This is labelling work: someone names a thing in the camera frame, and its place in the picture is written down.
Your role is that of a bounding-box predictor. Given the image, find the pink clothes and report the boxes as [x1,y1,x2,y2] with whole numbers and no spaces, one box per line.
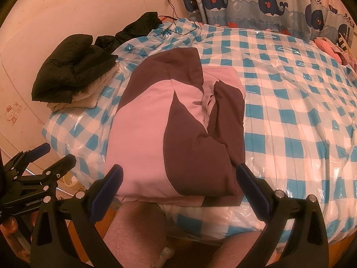
[314,37,357,67]

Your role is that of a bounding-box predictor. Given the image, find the whale print curtain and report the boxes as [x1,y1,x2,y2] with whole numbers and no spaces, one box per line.
[181,0,355,45]

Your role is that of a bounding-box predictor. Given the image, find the person's left leg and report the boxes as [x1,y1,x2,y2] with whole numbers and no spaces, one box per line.
[106,201,168,268]

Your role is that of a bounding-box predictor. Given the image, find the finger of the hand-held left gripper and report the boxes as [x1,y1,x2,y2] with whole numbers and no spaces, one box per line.
[12,154,78,187]
[0,142,51,175]

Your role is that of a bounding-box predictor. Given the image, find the black cable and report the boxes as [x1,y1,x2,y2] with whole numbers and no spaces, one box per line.
[156,0,197,37]

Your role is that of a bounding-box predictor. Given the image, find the blue checkered plastic bed cover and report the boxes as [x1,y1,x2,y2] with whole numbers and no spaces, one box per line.
[42,17,357,246]

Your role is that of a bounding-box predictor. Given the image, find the person's leg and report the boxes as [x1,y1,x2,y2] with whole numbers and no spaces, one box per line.
[106,201,168,268]
[215,227,268,268]

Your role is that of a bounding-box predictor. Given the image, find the pink and brown hoodie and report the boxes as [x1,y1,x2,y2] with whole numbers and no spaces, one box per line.
[107,47,246,201]

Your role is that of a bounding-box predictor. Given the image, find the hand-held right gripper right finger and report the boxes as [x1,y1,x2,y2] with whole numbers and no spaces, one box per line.
[236,163,329,268]

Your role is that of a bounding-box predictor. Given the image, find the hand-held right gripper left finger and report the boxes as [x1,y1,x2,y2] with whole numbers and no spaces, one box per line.
[30,164,125,268]

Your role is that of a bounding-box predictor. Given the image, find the beige folded cloth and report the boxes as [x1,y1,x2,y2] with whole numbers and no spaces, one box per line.
[47,67,120,112]

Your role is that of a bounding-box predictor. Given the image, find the person's right leg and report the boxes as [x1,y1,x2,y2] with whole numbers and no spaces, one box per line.
[215,227,268,268]

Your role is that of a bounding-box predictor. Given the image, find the dark striped garment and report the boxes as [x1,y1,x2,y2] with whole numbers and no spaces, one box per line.
[336,31,350,52]

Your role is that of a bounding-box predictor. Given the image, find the black down jacket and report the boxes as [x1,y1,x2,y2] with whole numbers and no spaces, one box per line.
[95,11,163,55]
[31,33,118,102]

